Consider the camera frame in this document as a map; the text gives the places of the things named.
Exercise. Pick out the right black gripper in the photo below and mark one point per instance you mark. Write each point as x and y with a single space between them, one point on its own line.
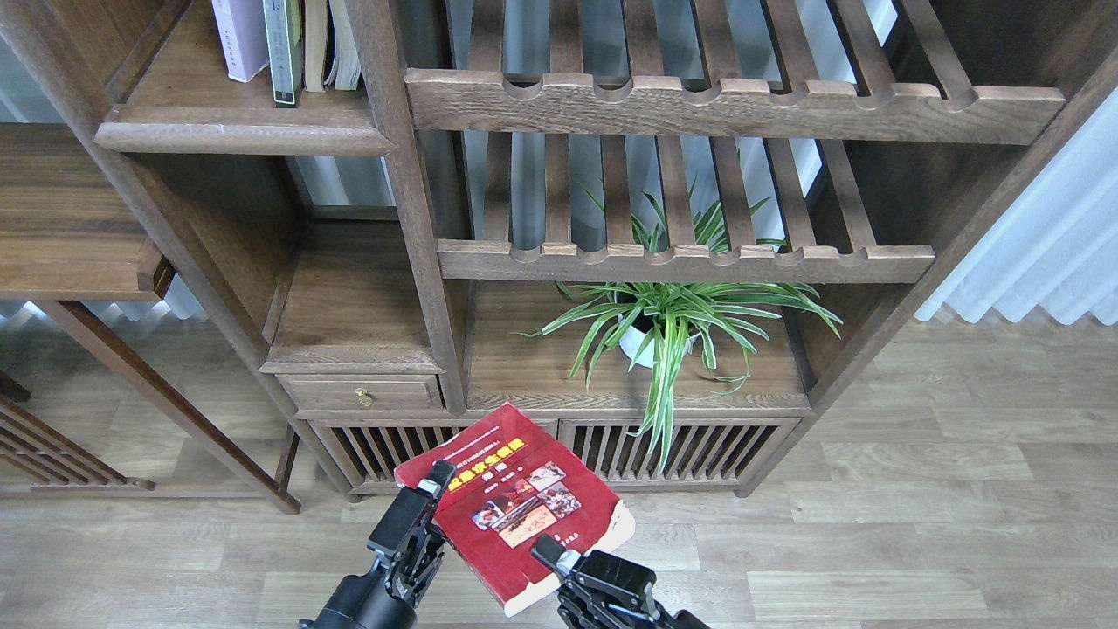
619 591

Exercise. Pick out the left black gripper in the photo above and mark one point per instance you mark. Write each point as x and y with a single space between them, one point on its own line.
408 554

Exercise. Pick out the red cover book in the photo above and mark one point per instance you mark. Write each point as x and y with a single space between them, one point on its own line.
514 482

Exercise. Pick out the green grey cover book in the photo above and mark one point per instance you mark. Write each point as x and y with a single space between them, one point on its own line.
283 23

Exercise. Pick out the white lavender cover book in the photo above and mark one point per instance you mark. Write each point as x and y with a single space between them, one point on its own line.
242 34

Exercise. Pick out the upright books on shelf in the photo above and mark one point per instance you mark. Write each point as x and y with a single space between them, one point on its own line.
331 55

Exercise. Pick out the brass drawer knob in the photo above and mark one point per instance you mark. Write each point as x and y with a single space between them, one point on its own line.
363 398

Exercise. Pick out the white plant pot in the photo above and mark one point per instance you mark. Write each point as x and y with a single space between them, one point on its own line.
656 340

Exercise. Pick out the green spider plant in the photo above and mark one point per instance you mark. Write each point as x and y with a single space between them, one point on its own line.
731 307

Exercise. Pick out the dark wooden bookshelf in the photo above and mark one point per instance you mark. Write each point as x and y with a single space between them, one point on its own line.
400 237

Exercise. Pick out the wooden side table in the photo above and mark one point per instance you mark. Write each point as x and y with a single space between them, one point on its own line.
69 239

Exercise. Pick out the white curtain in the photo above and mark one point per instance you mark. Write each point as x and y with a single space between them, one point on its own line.
1056 246

